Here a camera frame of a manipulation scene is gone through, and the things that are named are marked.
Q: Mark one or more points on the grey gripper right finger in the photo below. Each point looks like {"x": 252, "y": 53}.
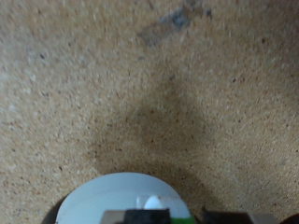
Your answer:
{"x": 239, "y": 218}

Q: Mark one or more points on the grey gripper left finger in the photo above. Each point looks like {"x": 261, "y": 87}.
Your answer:
{"x": 137, "y": 216}

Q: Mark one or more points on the white mug with green tape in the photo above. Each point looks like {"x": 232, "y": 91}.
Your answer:
{"x": 102, "y": 199}

